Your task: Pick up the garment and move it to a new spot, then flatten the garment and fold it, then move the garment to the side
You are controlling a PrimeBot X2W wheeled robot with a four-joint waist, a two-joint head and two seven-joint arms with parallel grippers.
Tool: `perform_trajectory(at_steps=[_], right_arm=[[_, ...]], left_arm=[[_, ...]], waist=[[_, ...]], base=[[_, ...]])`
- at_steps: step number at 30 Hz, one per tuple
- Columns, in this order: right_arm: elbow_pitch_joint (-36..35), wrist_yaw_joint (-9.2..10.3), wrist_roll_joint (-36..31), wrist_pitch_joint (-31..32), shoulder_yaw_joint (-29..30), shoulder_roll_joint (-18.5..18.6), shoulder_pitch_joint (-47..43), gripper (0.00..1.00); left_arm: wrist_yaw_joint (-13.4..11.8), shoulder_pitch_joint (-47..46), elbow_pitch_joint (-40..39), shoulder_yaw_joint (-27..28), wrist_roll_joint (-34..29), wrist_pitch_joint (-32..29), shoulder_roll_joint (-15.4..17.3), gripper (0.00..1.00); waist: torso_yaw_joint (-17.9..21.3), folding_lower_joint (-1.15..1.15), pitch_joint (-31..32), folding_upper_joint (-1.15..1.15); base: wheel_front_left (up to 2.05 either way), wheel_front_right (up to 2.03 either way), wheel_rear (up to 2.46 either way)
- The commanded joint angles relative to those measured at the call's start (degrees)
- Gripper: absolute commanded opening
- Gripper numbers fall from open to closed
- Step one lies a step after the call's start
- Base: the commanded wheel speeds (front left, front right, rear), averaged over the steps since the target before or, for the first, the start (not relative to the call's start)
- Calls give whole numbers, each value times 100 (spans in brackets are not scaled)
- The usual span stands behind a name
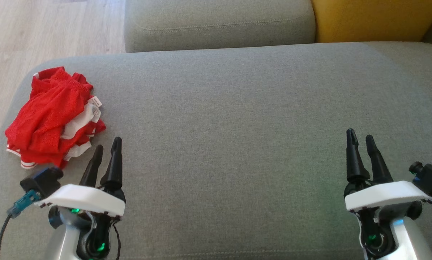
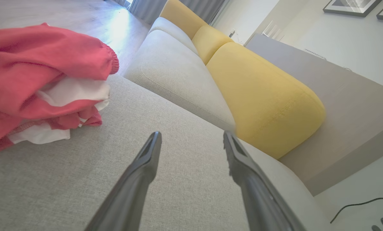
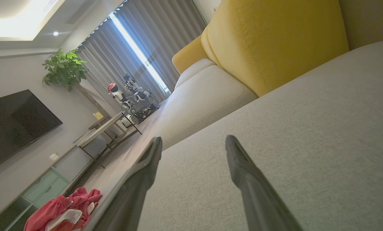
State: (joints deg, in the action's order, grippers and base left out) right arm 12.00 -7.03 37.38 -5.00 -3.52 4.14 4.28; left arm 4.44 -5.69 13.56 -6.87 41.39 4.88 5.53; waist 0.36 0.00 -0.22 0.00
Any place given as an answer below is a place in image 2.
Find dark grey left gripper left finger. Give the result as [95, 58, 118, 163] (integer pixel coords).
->
[84, 131, 162, 231]

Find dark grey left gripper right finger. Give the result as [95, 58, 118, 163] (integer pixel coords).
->
[223, 130, 307, 231]

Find red Bulls basketball jersey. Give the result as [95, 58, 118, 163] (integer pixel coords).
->
[0, 77, 112, 153]

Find red shorts with white stripe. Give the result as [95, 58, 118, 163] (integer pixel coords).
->
[0, 22, 120, 119]

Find large grey sofa seat cushion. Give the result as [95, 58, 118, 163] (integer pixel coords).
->
[0, 74, 333, 231]

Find large yellow back cushion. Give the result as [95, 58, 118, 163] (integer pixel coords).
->
[206, 42, 326, 160]

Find brown wooden panel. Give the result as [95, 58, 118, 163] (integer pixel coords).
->
[245, 34, 383, 196]

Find small yellow back cushion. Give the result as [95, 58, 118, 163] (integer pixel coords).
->
[191, 25, 235, 65]

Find white rack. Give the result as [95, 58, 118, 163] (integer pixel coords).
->
[262, 21, 285, 41]

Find grey curtain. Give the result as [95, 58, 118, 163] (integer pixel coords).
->
[113, 0, 227, 25]

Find black braided cable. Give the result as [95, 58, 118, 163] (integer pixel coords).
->
[330, 197, 383, 224]

